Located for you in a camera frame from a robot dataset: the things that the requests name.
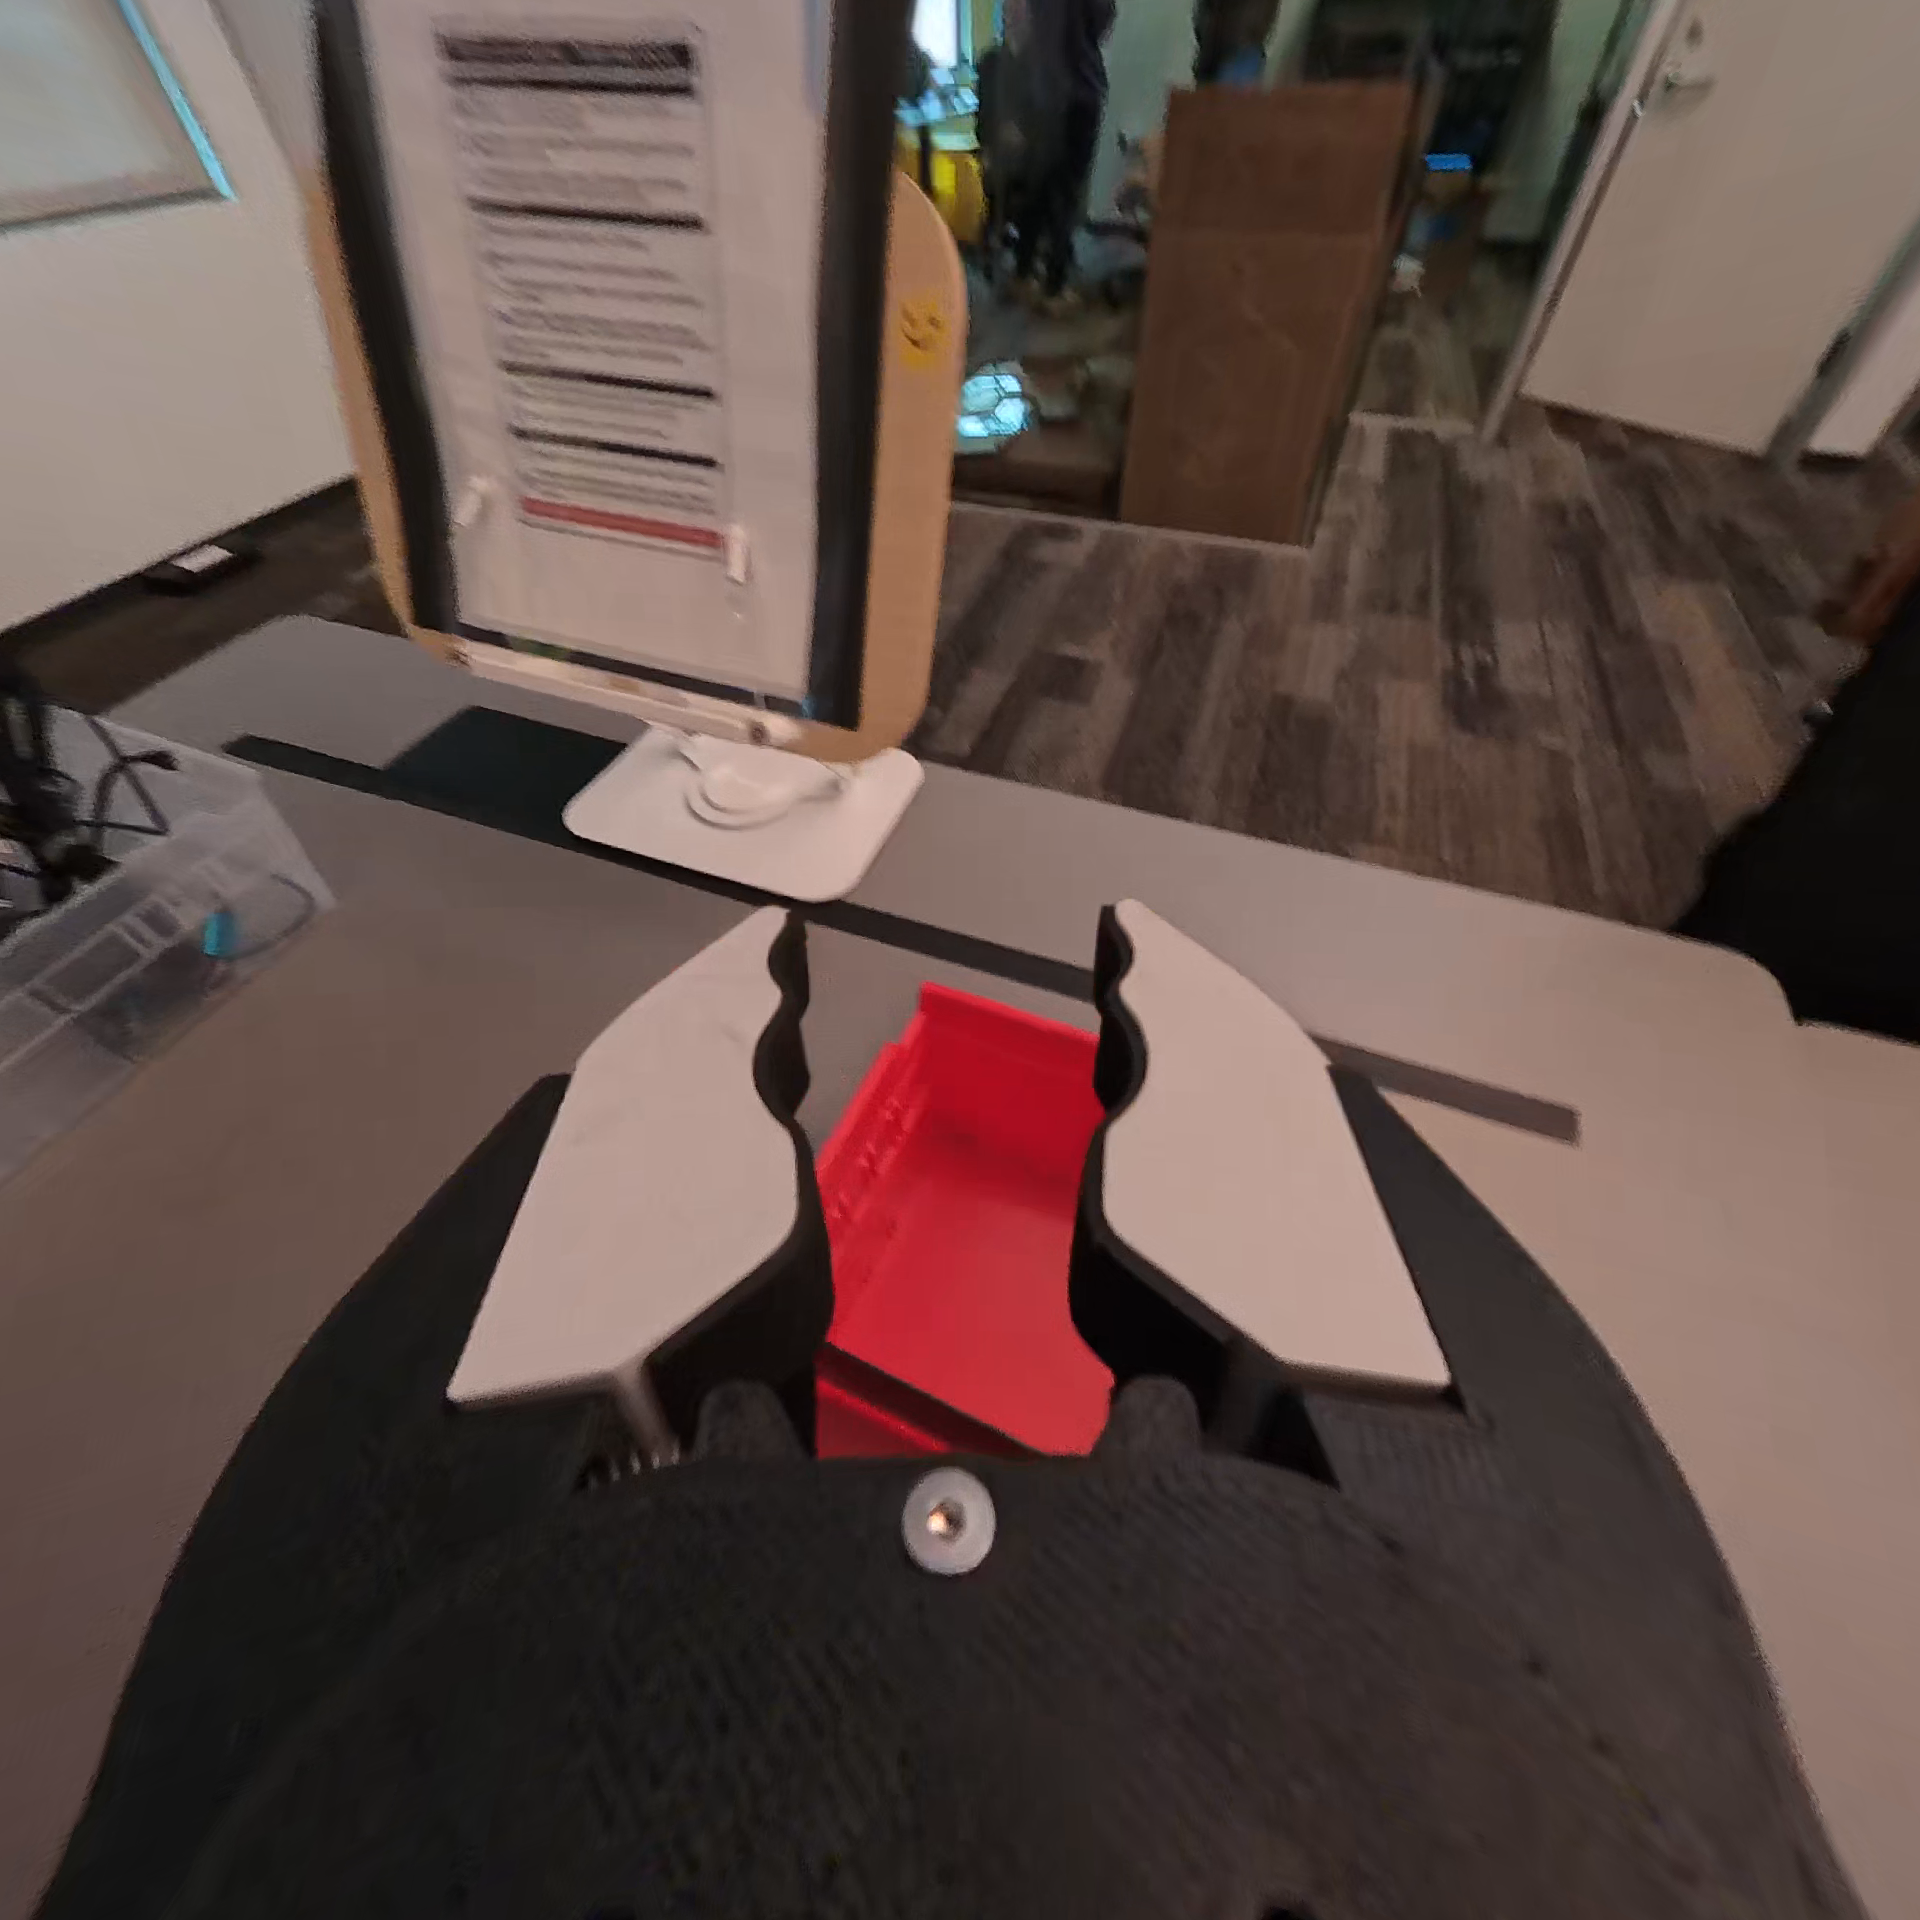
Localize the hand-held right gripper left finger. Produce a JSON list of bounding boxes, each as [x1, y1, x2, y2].
[[448, 905, 837, 1471]]

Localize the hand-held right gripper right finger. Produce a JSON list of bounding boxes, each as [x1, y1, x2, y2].
[[1068, 900, 1453, 1484]]

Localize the red plastic bin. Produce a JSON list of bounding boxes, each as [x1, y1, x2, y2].
[[808, 984, 1119, 1460]]

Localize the clear plastic bin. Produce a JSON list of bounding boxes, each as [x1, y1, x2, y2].
[[0, 721, 337, 1186]]

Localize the black office chair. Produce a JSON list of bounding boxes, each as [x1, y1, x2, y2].
[[1670, 592, 1920, 1039]]

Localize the wood-backed screen white stand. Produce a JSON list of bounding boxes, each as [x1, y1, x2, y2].
[[307, 0, 968, 905]]

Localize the brown cardboard sheets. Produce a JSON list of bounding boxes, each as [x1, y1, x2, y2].
[[1117, 83, 1419, 544]]

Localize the instruction sheet in sleeve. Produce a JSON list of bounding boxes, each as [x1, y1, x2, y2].
[[359, 0, 833, 700]]

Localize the white door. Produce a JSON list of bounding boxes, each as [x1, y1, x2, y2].
[[1486, 0, 1920, 459]]

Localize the frosted glass window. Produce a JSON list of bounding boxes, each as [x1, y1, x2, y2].
[[0, 0, 239, 232]]

